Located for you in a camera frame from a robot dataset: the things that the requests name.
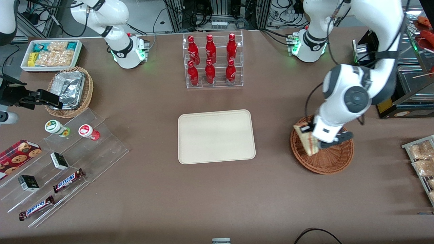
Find red cola bottle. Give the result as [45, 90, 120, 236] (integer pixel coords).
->
[226, 33, 237, 63]
[205, 34, 217, 64]
[225, 59, 236, 85]
[188, 60, 200, 86]
[205, 59, 216, 84]
[187, 35, 200, 65]

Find black looped cable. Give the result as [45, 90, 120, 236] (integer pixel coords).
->
[293, 228, 343, 244]

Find white plastic bin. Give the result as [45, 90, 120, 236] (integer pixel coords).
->
[20, 39, 83, 73]

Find clear bag of crackers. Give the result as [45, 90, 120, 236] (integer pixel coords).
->
[35, 50, 74, 67]
[47, 41, 68, 52]

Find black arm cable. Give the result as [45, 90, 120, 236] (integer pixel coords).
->
[304, 82, 324, 126]

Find aluminium foil container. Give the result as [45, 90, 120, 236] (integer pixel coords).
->
[50, 71, 86, 110]

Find red cookie box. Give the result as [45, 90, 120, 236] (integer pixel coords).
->
[0, 139, 42, 181]

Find reddish brown round wicker basket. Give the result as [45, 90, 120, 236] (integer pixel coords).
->
[290, 115, 355, 175]

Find cream rectangular plastic tray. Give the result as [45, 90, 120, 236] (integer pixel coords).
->
[178, 109, 256, 165]

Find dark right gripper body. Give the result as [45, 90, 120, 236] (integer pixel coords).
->
[0, 75, 27, 107]

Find brown snickers bar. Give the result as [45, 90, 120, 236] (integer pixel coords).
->
[18, 195, 55, 221]
[52, 168, 85, 194]

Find triangular sandwich with red filling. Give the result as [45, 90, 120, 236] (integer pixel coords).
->
[293, 124, 321, 156]

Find clear acrylic step display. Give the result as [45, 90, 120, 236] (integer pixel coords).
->
[0, 108, 130, 228]

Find small black white box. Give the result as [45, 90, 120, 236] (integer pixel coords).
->
[50, 152, 70, 170]
[17, 175, 40, 192]

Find clear acrylic bottle rack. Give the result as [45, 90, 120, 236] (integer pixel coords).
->
[182, 30, 244, 89]

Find white cup with green lid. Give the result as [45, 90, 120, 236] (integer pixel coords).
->
[44, 120, 71, 137]

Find aluminium frame equipment rack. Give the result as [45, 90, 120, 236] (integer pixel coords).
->
[163, 0, 305, 33]

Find steel warmer pan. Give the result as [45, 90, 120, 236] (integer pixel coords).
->
[397, 64, 434, 102]

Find white cup with red lid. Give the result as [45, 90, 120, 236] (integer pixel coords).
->
[78, 124, 101, 141]

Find light brown wicker basket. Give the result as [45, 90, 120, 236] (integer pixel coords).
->
[45, 66, 94, 119]

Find grey metal tray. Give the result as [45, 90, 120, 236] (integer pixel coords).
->
[401, 135, 434, 208]

